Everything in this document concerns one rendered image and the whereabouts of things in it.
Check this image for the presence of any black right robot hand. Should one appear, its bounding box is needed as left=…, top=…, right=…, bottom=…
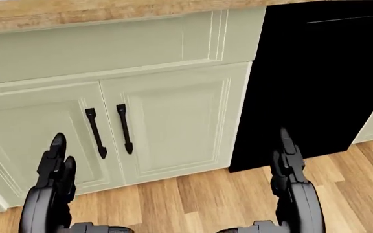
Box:
left=269, top=126, right=323, bottom=233

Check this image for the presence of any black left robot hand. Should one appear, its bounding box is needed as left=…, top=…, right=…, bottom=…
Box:
left=18, top=132, right=77, bottom=230

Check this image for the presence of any pale green cabinet door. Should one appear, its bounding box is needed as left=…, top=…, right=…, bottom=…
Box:
left=0, top=81, right=124, bottom=211
left=99, top=63, right=252, bottom=185

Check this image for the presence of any black dishwasher front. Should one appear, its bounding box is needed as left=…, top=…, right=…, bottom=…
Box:
left=228, top=0, right=373, bottom=173

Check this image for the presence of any pale green false drawer panel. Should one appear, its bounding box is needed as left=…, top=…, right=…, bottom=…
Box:
left=0, top=6, right=267, bottom=85

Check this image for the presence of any light wood countertop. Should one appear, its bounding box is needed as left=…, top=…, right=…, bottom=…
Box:
left=0, top=0, right=286, bottom=35

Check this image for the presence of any black cabinet door handle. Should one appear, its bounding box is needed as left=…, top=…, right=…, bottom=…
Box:
left=84, top=107, right=108, bottom=160
left=116, top=103, right=134, bottom=155

